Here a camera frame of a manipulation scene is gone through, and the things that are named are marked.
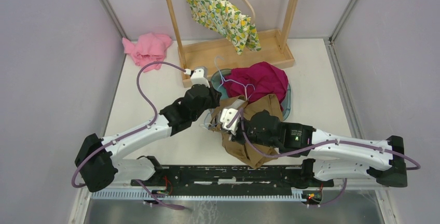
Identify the pink crumpled cloth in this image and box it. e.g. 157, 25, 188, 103
122, 33, 173, 67

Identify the white slotted cable duct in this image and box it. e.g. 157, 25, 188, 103
91, 188, 309, 203

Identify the wooden clothes rack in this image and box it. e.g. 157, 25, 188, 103
166, 0, 298, 79

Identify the magenta cloth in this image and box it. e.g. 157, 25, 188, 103
223, 62, 289, 103

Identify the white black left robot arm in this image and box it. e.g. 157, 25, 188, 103
71, 84, 222, 192

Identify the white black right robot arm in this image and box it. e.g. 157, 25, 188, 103
215, 108, 408, 188

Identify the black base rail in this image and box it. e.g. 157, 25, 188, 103
142, 165, 334, 197

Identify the yellow patterned cloth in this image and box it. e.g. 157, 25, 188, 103
187, 0, 261, 55

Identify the brown skirt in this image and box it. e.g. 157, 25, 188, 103
210, 94, 283, 169

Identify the teal plastic basket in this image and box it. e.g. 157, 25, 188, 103
211, 69, 292, 120

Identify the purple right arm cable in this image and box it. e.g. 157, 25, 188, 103
225, 107, 422, 206

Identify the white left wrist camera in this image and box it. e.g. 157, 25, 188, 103
184, 66, 211, 88

